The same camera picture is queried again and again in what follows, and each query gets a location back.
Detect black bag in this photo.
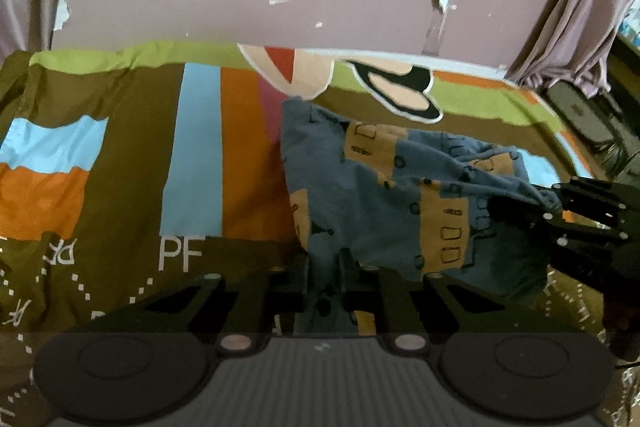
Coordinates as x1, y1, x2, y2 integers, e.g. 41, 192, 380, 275
544, 81, 628, 154

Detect colourful printed blanket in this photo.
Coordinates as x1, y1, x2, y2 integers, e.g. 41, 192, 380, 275
0, 42, 640, 427

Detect blue pants with orange prints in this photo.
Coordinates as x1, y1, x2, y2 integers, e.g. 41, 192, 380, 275
279, 98, 565, 338

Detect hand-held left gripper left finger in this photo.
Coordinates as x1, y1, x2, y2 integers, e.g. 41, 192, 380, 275
64, 256, 309, 337

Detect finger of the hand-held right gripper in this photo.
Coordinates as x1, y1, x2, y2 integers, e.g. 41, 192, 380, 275
486, 194, 608, 255
550, 177, 635, 242

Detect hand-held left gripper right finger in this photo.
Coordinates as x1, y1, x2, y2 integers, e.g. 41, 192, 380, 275
339, 253, 552, 337

